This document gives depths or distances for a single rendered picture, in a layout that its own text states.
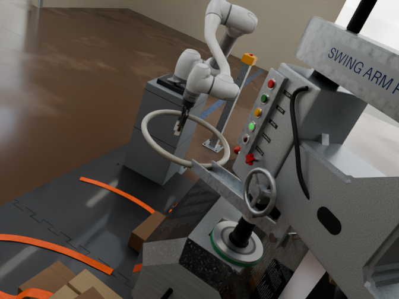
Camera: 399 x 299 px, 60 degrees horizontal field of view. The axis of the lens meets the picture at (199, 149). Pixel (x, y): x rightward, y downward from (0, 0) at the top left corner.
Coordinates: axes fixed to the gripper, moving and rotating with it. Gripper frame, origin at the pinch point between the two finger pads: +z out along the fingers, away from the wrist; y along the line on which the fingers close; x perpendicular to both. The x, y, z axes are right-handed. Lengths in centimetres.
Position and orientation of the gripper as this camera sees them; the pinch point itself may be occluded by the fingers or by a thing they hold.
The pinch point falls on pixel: (177, 128)
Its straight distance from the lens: 206.3
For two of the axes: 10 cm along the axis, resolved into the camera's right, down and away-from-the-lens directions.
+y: 1.2, 5.8, -8.0
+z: -3.6, 7.8, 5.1
